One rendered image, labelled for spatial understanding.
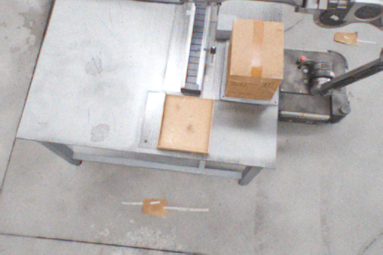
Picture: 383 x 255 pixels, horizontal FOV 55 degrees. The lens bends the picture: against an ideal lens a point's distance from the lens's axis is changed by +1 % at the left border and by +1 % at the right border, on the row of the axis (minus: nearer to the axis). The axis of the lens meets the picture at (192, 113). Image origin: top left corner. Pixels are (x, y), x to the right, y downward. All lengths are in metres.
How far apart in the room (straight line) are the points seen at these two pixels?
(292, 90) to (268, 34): 0.93
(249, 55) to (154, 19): 0.69
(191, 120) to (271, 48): 0.54
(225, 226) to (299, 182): 0.61
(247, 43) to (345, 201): 1.50
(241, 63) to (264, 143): 0.44
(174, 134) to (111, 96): 0.40
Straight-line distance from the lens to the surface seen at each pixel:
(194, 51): 2.01
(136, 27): 2.17
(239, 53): 1.74
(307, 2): 1.53
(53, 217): 2.81
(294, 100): 2.67
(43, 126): 2.04
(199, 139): 1.87
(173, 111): 1.92
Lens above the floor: 2.63
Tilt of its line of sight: 70 degrees down
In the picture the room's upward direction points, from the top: straight up
